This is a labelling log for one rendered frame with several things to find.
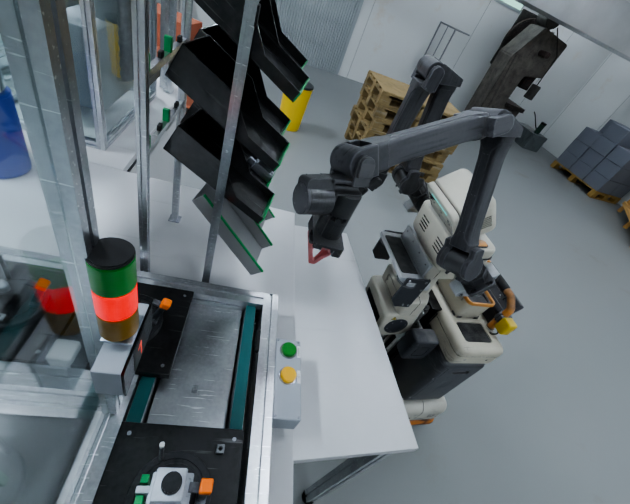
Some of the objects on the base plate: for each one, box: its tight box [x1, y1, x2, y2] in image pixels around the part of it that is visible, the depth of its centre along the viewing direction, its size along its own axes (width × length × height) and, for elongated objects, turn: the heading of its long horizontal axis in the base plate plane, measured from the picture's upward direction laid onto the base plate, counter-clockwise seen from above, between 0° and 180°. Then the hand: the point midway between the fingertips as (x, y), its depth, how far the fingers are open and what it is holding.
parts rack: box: [131, 0, 260, 283], centre depth 86 cm, size 21×36×80 cm, turn 163°
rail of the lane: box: [237, 292, 278, 504], centre depth 69 cm, size 6×89×11 cm, turn 163°
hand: (312, 260), depth 73 cm, fingers closed
